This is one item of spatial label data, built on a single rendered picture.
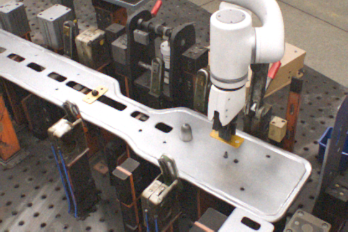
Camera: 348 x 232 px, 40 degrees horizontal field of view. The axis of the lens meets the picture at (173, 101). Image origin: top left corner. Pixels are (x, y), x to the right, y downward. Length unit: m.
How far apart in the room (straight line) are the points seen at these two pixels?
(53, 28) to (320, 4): 2.77
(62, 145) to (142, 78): 0.40
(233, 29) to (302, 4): 3.11
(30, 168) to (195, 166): 0.70
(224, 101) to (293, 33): 2.63
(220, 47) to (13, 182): 0.97
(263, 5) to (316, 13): 2.91
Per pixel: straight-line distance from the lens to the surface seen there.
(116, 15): 1.74
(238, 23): 0.98
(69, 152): 1.37
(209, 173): 1.21
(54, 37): 1.72
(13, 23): 1.94
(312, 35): 3.67
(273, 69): 1.32
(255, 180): 1.21
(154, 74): 1.45
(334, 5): 4.10
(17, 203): 1.65
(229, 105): 1.08
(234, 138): 1.20
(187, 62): 1.41
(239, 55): 1.00
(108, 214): 1.54
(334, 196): 1.10
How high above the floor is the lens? 1.91
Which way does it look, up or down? 40 degrees down
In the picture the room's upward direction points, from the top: 4 degrees counter-clockwise
